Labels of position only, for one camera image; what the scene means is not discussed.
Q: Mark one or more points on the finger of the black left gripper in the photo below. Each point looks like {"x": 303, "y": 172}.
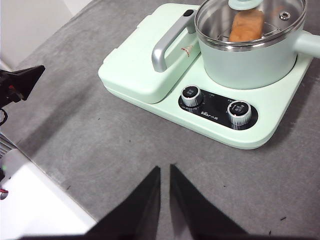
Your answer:
{"x": 27, "y": 80}

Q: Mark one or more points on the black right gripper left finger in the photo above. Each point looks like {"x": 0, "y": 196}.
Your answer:
{"x": 140, "y": 215}

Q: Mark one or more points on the brown potato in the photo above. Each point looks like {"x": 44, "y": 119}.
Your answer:
{"x": 246, "y": 27}

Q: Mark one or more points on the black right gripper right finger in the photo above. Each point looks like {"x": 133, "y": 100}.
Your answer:
{"x": 192, "y": 215}

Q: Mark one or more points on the mint green breakfast machine base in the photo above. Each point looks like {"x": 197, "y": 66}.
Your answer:
{"x": 225, "y": 140}

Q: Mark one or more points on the glass pot lid green knob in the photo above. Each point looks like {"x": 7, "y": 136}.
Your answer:
{"x": 215, "y": 17}

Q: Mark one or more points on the silver control knob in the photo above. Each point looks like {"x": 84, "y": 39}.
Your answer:
{"x": 192, "y": 95}
{"x": 239, "y": 111}

